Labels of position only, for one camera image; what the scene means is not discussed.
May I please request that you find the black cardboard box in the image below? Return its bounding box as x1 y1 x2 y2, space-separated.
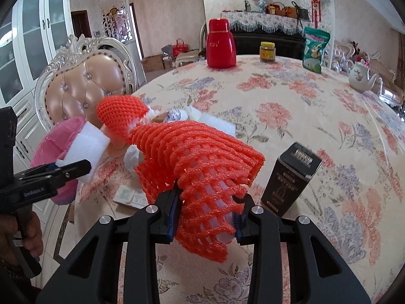
261 142 322 217

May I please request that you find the large orange foam net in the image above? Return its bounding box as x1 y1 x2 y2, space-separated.
129 121 265 263

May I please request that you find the pink-lined trash bin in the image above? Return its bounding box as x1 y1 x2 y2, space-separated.
30 117 86 205

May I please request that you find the person's left hand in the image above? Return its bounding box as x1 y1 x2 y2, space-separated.
1 211 43 265

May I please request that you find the white paper card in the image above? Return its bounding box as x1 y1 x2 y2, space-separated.
113 185 148 209

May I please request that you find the small orange foam net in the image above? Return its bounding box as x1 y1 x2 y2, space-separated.
96 96 150 143

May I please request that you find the cream ornate leather chair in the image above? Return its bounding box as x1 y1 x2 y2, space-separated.
34 34 137 133

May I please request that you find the floral tablecloth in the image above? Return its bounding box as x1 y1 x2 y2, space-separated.
74 56 404 303

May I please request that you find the white glass-door cabinet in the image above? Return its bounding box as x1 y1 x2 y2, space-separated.
1 0 73 173

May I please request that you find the red handbag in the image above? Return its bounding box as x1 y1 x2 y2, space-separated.
172 39 189 58

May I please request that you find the white floral teapot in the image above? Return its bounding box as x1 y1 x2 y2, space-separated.
348 59 383 94

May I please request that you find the red thermos bottle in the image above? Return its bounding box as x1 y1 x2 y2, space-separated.
206 18 237 69

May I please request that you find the ornate cream sofa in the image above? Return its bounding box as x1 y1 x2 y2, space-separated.
324 41 404 108

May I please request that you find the yellow-lid glass jar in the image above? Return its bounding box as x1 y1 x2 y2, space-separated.
259 41 276 63

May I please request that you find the green snack bag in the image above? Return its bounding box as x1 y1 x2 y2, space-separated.
303 27 330 74

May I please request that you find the black piano with lace cover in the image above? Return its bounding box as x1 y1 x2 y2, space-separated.
221 11 313 60

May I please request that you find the black handbag on piano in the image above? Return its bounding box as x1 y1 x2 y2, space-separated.
292 1 310 21

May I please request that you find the wicker basket on piano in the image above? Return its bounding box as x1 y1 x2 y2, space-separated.
266 2 286 16

